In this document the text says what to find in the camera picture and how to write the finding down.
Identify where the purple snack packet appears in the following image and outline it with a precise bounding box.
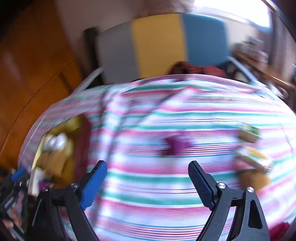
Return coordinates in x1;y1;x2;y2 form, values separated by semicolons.
162;135;193;156

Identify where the small green carton box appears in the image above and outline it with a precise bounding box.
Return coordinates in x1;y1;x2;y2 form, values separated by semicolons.
238;123;260;143

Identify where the white plastic bag ball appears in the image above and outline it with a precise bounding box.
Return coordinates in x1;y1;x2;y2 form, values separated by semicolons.
43;133;67;152

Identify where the gold red storage box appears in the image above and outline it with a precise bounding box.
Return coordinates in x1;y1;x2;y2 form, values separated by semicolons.
28;114;91;197

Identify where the striped pink green bedsheet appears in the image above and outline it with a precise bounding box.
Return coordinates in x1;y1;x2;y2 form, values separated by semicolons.
18;74;295;240

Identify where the dark red cloth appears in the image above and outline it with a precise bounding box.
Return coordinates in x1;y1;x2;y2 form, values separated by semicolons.
168;61;227;78

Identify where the wooden side table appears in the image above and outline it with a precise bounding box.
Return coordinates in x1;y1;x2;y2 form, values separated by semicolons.
233;51;295;90

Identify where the white box on table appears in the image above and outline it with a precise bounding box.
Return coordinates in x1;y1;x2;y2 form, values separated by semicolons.
239;35;269;63

